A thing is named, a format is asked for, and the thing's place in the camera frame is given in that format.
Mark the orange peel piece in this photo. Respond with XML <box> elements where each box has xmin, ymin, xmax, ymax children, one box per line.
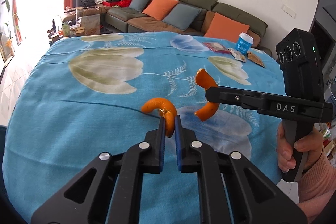
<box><xmin>141</xmin><ymin>98</ymin><xmax>177</xmax><ymax>138</ymax></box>
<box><xmin>194</xmin><ymin>68</ymin><xmax>219</xmax><ymax>122</ymax></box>

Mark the teal plastic trash bin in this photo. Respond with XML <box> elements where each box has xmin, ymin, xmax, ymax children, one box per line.
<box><xmin>0</xmin><ymin>125</ymin><xmax>7</xmax><ymax>189</ymax></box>

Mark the person's right hand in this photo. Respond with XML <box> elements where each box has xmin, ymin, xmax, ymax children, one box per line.
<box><xmin>276</xmin><ymin>123</ymin><xmax>323</xmax><ymax>172</ymax></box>

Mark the brown snack packet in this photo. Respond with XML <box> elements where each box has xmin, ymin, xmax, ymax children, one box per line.
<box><xmin>247</xmin><ymin>52</ymin><xmax>265</xmax><ymax>68</ymax></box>

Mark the beige snack packet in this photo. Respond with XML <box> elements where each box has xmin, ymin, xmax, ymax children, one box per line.
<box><xmin>228</xmin><ymin>48</ymin><xmax>246</xmax><ymax>62</ymax></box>

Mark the blue white coffee cup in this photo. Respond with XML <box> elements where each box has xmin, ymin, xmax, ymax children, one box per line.
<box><xmin>235</xmin><ymin>32</ymin><xmax>253</xmax><ymax>55</ymax></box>

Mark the red snack packet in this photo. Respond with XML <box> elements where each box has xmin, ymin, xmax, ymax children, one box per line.
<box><xmin>203</xmin><ymin>42</ymin><xmax>230</xmax><ymax>54</ymax></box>

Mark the orange cushion near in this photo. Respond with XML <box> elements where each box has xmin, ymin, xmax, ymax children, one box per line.
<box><xmin>205</xmin><ymin>13</ymin><xmax>249</xmax><ymax>43</ymax></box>

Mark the orange cushion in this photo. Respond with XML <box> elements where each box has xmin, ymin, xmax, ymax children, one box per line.
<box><xmin>205</xmin><ymin>13</ymin><xmax>249</xmax><ymax>43</ymax></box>
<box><xmin>142</xmin><ymin>0</ymin><xmax>179</xmax><ymax>20</ymax></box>

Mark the blue floral tablecloth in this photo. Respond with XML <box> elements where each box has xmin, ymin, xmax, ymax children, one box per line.
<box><xmin>2</xmin><ymin>32</ymin><xmax>285</xmax><ymax>221</ymax></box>

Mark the blue cushion near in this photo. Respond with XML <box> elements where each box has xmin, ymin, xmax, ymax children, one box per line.
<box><xmin>162</xmin><ymin>3</ymin><xmax>201</xmax><ymax>31</ymax></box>

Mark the blue cushion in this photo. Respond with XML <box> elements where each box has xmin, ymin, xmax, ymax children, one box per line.
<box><xmin>129</xmin><ymin>0</ymin><xmax>150</xmax><ymax>12</ymax></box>
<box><xmin>162</xmin><ymin>3</ymin><xmax>201</xmax><ymax>31</ymax></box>

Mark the orange cushion far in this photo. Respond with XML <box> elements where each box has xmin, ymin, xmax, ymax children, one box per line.
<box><xmin>142</xmin><ymin>0</ymin><xmax>179</xmax><ymax>20</ymax></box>

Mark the green brown sectional sofa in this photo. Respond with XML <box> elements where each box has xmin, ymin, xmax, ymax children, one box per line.
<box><xmin>105</xmin><ymin>0</ymin><xmax>268</xmax><ymax>47</ymax></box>

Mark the blue cushion far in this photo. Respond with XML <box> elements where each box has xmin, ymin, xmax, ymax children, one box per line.
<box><xmin>129</xmin><ymin>0</ymin><xmax>150</xmax><ymax>12</ymax></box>

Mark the cluttered coffee table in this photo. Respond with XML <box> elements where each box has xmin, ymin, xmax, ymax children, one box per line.
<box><xmin>47</xmin><ymin>14</ymin><xmax>103</xmax><ymax>45</ymax></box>

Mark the pile of clothes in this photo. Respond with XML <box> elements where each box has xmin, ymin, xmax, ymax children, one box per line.
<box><xmin>80</xmin><ymin>0</ymin><xmax>131</xmax><ymax>8</ymax></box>

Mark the tall green potted plant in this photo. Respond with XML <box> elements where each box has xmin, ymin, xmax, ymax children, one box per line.
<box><xmin>1</xmin><ymin>0</ymin><xmax>21</xmax><ymax>56</ymax></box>

